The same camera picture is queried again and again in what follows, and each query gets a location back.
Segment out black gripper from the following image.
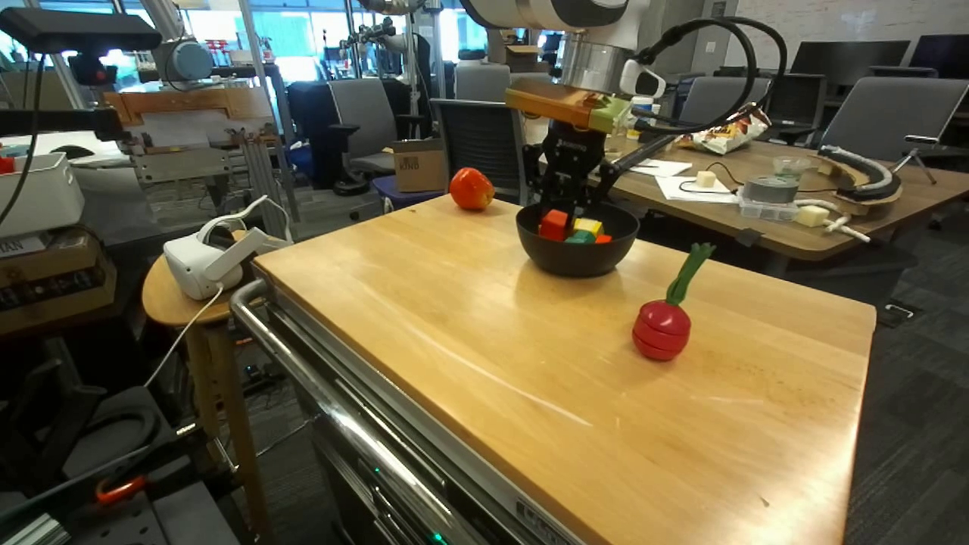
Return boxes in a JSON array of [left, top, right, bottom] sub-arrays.
[[529, 127, 621, 215]]

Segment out red toy radish green leaves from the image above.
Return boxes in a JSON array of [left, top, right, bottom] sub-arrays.
[[629, 238, 719, 366]]

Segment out black bowl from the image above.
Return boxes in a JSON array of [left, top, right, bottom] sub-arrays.
[[516, 196, 642, 281]]

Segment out long black keyboard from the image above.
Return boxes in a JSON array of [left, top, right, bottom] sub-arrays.
[[614, 127, 682, 175]]

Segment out white paper sheet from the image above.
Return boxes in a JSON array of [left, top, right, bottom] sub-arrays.
[[651, 172, 747, 207], [629, 158, 700, 181]]

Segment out dark office chair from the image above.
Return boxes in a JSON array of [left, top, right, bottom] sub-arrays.
[[432, 97, 535, 204]]

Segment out cardboard box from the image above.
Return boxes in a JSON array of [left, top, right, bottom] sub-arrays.
[[392, 136, 452, 196]]

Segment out chips bag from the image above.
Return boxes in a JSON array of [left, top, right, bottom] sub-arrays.
[[676, 98, 775, 158]]

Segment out white power adapter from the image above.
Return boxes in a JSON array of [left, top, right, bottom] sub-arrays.
[[793, 200, 873, 244]]

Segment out brown wooden desk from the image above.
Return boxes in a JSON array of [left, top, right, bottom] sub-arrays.
[[604, 106, 969, 265]]

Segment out curved white black device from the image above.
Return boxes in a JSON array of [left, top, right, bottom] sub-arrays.
[[814, 143, 906, 204]]

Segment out black monitor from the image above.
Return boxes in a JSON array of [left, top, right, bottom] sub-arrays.
[[790, 40, 914, 79], [906, 33, 969, 81]]

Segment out grey metal tool cart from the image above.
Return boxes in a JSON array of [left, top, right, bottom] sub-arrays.
[[227, 276, 593, 545]]

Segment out white VR headset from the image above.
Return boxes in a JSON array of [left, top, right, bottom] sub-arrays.
[[162, 192, 298, 301]]

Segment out round wooden stool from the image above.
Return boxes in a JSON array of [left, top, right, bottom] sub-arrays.
[[141, 250, 277, 545]]

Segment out black flat panel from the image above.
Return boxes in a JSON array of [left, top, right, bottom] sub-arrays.
[[0, 7, 164, 53]]

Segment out white printer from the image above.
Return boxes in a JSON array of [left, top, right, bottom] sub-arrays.
[[0, 147, 87, 242]]

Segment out wrist camera with beige mount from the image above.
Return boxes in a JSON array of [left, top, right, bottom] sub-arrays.
[[503, 85, 642, 136]]

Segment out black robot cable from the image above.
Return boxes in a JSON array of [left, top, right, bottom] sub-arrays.
[[604, 13, 790, 175]]

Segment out steel cart handle bar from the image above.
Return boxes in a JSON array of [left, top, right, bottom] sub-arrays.
[[227, 277, 487, 545]]

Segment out white headset cable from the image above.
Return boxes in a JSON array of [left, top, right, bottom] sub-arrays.
[[141, 281, 232, 394]]

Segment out orange clamp handle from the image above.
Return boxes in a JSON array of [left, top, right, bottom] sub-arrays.
[[95, 473, 153, 509]]

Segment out black metal stand frame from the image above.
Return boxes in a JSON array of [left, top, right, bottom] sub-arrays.
[[0, 330, 241, 545]]

